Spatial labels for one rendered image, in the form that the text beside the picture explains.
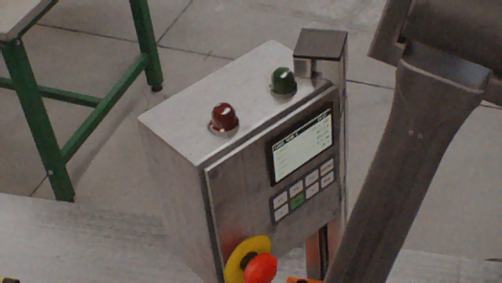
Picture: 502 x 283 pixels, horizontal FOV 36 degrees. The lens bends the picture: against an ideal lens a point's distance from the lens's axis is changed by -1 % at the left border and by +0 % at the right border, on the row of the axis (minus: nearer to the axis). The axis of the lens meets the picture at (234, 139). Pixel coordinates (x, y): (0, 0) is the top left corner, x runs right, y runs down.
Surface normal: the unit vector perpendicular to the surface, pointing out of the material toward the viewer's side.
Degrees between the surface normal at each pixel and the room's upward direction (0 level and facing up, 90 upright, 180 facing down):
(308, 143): 90
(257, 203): 90
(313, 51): 0
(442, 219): 0
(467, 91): 74
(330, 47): 0
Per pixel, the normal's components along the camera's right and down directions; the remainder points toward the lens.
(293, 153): 0.64, 0.47
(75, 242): -0.10, -0.73
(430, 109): -0.35, 0.43
